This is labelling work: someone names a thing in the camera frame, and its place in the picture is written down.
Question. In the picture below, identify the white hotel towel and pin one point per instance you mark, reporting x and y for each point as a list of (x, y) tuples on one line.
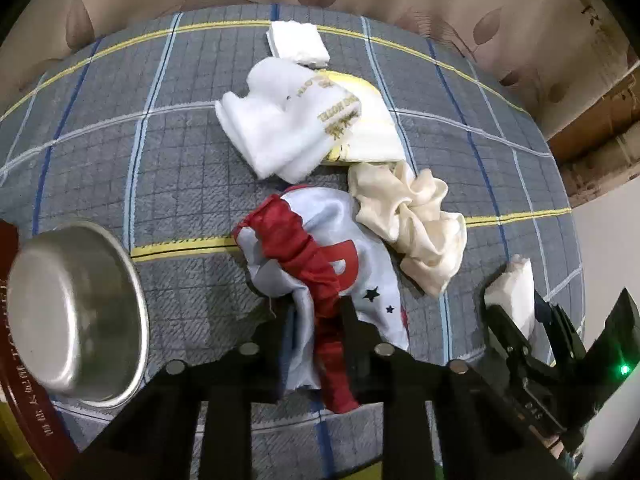
[(290, 119)]

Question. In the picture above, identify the white foam block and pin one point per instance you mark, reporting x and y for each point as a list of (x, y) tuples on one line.
[(514, 291)]

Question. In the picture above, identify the gold red tin tray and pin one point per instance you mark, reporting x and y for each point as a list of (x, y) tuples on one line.
[(30, 426)]

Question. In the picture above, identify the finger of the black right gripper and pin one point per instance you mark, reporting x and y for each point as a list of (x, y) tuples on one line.
[(531, 382), (565, 344)]

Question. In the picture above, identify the cream satin cloth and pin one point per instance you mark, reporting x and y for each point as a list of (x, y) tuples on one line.
[(405, 210)]

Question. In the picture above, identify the white yellow-edged towel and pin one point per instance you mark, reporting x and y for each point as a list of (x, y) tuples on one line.
[(373, 137)]

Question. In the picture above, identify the brown wooden door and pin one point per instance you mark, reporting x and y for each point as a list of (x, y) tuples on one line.
[(599, 151)]

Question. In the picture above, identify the beige printed curtain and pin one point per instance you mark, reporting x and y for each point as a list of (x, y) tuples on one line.
[(557, 56)]

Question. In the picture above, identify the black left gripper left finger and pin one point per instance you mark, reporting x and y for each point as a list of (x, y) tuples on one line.
[(202, 411)]

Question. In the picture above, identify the small white folded cloth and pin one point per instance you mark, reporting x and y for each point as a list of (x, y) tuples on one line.
[(297, 42)]

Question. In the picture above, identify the red white satin cloth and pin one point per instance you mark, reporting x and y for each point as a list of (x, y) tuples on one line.
[(307, 243)]

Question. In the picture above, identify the stainless steel bowl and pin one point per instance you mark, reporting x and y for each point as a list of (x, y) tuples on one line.
[(77, 314)]

